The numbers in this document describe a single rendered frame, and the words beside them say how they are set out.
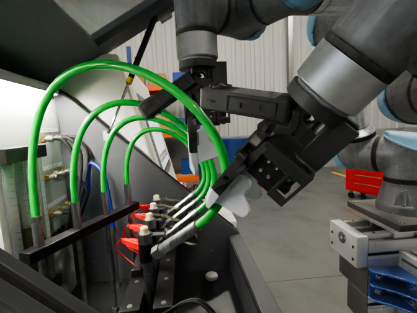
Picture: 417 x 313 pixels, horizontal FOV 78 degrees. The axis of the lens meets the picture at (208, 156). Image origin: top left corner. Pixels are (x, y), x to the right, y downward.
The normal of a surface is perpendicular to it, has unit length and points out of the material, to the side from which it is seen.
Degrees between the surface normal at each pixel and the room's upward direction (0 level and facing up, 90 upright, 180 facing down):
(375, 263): 90
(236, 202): 101
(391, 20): 105
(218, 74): 90
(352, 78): 110
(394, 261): 90
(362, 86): 121
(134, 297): 0
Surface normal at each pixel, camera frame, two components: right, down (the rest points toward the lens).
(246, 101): -0.47, 0.34
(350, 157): -0.75, 0.44
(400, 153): -0.80, 0.11
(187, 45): -0.38, 0.13
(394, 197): -0.83, -0.20
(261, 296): -0.05, -0.99
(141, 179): 0.10, 0.11
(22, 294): 0.64, -0.77
